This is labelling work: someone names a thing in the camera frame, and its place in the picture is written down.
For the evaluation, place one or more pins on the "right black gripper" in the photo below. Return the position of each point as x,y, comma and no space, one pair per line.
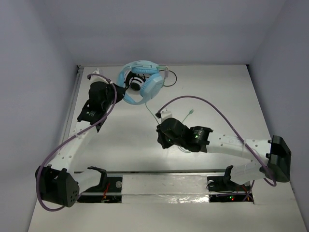
165,143

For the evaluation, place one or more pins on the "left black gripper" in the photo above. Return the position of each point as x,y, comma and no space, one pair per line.
118,91

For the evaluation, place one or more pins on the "light blue headphones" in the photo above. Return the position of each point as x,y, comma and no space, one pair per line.
156,75

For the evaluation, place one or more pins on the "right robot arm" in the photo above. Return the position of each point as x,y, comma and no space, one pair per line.
267,158

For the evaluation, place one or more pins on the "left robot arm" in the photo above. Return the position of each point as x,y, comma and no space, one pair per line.
57,183

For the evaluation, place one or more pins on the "black white headphones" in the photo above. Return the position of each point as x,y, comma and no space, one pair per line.
135,81

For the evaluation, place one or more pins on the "silver taped base cover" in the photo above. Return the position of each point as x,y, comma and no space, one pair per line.
164,188

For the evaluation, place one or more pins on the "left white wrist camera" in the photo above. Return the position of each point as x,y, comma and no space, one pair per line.
95,73

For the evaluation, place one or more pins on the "metal rail left edge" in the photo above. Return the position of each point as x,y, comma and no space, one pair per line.
70,109

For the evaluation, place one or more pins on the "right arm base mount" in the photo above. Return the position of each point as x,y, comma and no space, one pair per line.
220,192

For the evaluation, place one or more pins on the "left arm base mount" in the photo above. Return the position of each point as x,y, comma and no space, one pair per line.
109,192

